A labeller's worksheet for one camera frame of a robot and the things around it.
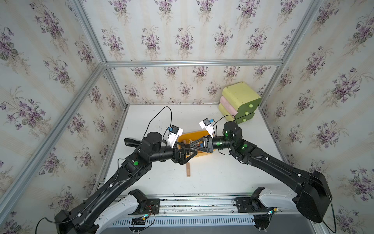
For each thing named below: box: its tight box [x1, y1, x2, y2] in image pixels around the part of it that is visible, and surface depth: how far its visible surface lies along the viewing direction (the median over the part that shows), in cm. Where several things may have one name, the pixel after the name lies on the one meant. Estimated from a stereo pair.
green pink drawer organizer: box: [218, 81, 262, 124], surface depth 101 cm
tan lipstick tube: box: [186, 162, 191, 177], surface depth 87 cm
